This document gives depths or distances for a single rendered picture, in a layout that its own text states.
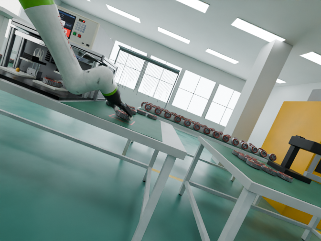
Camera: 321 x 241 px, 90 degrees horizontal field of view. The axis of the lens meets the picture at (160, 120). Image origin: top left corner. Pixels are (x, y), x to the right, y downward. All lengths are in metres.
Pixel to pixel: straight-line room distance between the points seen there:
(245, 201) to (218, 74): 7.30
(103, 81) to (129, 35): 7.39
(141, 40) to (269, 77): 5.41
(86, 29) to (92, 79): 0.69
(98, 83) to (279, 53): 4.53
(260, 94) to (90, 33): 3.97
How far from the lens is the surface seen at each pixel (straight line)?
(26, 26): 1.64
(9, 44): 1.66
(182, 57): 7.84
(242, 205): 1.10
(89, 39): 1.43
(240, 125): 4.42
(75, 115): 0.98
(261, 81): 4.62
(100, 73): 0.81
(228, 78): 8.25
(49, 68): 1.67
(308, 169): 3.44
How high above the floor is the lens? 0.96
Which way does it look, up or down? 6 degrees down
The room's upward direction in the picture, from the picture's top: 22 degrees clockwise
